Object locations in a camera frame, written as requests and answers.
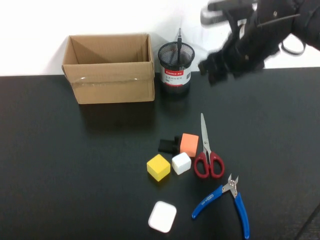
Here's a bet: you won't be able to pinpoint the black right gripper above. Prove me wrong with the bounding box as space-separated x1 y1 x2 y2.
198 0 301 87

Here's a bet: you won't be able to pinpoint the black precision screwdriver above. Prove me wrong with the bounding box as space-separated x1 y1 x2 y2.
176 28 183 66

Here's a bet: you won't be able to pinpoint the red-handled scissors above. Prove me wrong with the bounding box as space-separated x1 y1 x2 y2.
193 112 225 179

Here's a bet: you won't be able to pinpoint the blue-handled cutting pliers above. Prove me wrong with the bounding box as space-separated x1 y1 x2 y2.
191 173 251 240

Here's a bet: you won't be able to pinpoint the black mesh pen holder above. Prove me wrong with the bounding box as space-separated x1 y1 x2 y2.
157 41 195 95

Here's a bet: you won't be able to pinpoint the orange foam block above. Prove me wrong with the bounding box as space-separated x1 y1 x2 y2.
179 133 200 158

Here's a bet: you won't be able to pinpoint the black block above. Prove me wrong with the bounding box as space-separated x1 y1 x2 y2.
157 135 183 154

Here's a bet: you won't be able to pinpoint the white cube block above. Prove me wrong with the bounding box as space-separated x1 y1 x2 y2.
171 151 192 176

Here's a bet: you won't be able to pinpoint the brown cardboard box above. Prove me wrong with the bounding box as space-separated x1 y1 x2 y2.
61 33 156 105

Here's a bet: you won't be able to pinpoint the yellow cube block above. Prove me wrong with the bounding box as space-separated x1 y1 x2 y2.
146 153 171 182

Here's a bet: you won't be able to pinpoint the white flat rounded block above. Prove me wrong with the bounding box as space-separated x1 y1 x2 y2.
147 200 177 233

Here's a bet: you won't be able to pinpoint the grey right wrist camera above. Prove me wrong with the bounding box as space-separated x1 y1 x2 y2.
200 0 258 26

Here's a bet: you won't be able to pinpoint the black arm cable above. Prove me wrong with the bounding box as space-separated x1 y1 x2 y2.
281 34 306 56

